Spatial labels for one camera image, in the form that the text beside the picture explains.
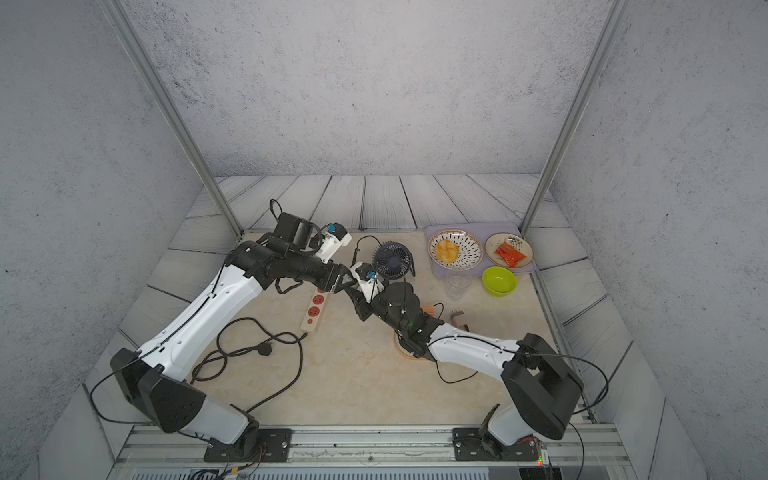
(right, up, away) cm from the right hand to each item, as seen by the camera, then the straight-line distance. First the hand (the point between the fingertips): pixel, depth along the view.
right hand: (350, 282), depth 76 cm
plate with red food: (+53, +8, +36) cm, 65 cm away
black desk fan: (+10, +5, +25) cm, 27 cm away
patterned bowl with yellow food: (+34, +9, +35) cm, 49 cm away
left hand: (+1, +2, -2) cm, 3 cm away
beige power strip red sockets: (-14, -11, +21) cm, 27 cm away
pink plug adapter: (+31, -13, +18) cm, 38 cm away
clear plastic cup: (+33, -3, +27) cm, 42 cm away
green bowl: (+47, -2, +28) cm, 55 cm away
